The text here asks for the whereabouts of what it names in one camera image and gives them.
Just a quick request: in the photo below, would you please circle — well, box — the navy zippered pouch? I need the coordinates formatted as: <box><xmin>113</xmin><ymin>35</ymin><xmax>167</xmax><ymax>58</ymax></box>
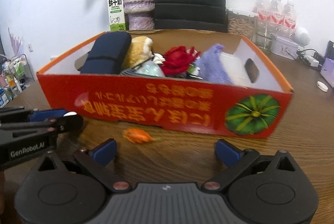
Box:
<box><xmin>80</xmin><ymin>31</ymin><xmax>132</xmax><ymax>75</ymax></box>

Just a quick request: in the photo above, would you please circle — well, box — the clear plastic bag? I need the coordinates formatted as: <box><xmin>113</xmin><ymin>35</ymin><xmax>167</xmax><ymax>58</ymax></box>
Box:
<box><xmin>135</xmin><ymin>60</ymin><xmax>165</xmax><ymax>78</ymax></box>

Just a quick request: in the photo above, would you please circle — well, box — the white yellow plush sheep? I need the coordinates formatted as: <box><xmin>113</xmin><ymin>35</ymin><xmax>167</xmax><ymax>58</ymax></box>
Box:
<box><xmin>122</xmin><ymin>36</ymin><xmax>153</xmax><ymax>70</ymax></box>

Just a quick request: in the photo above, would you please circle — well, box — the red artificial rose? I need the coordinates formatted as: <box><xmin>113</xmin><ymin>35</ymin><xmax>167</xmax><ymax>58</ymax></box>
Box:
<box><xmin>160</xmin><ymin>46</ymin><xmax>201</xmax><ymax>76</ymax></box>

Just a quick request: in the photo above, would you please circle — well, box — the purple fabric drawstring bag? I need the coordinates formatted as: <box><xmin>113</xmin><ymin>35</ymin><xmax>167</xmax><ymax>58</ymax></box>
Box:
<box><xmin>195</xmin><ymin>44</ymin><xmax>233</xmax><ymax>85</ymax></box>

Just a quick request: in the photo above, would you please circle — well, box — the large white bottle cap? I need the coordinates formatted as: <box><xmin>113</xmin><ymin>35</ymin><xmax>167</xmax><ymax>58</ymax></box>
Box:
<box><xmin>63</xmin><ymin>111</ymin><xmax>77</xmax><ymax>116</ymax></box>

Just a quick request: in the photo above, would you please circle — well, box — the small white round lid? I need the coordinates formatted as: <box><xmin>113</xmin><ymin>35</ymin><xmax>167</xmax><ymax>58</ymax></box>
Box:
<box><xmin>316</xmin><ymin>81</ymin><xmax>328</xmax><ymax>92</ymax></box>

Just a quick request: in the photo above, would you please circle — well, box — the green white milk carton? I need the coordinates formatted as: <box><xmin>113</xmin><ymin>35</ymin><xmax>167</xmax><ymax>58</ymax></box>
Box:
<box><xmin>107</xmin><ymin>0</ymin><xmax>126</xmax><ymax>32</ymax></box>

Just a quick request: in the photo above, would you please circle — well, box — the purple tissue pack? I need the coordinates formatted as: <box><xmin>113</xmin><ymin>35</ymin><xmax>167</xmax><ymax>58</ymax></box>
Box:
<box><xmin>320</xmin><ymin>58</ymin><xmax>334</xmax><ymax>88</ymax></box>

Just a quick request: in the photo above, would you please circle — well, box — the white power strip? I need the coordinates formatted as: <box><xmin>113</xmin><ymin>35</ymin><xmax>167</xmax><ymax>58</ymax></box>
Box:
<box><xmin>298</xmin><ymin>53</ymin><xmax>319</xmax><ymax>68</ymax></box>

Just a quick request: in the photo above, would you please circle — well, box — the white tin box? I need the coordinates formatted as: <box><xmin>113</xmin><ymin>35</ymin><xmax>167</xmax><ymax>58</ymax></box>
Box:
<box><xmin>271</xmin><ymin>36</ymin><xmax>298</xmax><ymax>60</ymax></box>

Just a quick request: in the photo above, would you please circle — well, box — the empty drinking glass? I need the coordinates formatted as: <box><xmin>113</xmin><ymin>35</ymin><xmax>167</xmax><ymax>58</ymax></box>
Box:
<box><xmin>254</xmin><ymin>32</ymin><xmax>273</xmax><ymax>53</ymax></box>

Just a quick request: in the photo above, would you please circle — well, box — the purple ceramic vase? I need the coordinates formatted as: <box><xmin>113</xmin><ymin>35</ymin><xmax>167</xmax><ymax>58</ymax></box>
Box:
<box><xmin>124</xmin><ymin>0</ymin><xmax>155</xmax><ymax>31</ymax></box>

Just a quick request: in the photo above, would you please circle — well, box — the water bottle left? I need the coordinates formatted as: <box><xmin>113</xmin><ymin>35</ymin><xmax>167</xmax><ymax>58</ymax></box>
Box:
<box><xmin>253</xmin><ymin>0</ymin><xmax>271</xmax><ymax>36</ymax></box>

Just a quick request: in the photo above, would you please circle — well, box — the water bottle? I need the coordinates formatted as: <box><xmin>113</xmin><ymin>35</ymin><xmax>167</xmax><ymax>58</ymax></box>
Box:
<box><xmin>253</xmin><ymin>0</ymin><xmax>271</xmax><ymax>36</ymax></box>
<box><xmin>283</xmin><ymin>1</ymin><xmax>297</xmax><ymax>37</ymax></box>
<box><xmin>268</xmin><ymin>0</ymin><xmax>284</xmax><ymax>35</ymax></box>

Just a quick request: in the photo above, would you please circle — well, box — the clear jar with seeds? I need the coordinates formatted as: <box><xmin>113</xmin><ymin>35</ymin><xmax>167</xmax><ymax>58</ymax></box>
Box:
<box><xmin>226</xmin><ymin>9</ymin><xmax>258</xmax><ymax>40</ymax></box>

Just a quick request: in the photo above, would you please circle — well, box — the water bottle middle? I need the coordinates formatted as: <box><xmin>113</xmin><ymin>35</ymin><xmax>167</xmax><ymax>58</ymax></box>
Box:
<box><xmin>268</xmin><ymin>0</ymin><xmax>284</xmax><ymax>35</ymax></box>

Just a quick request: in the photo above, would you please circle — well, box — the water bottle right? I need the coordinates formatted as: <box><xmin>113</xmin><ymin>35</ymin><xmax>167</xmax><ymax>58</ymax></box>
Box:
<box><xmin>283</xmin><ymin>1</ymin><xmax>297</xmax><ymax>37</ymax></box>

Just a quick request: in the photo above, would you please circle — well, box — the metal wire shelf rack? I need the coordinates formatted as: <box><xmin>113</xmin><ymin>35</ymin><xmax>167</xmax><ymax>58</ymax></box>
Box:
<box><xmin>1</xmin><ymin>54</ymin><xmax>36</xmax><ymax>108</ymax></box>

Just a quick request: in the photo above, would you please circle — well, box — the white round camera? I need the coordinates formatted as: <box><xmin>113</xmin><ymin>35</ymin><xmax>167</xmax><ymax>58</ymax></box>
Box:
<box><xmin>295</xmin><ymin>32</ymin><xmax>310</xmax><ymax>47</ymax></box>

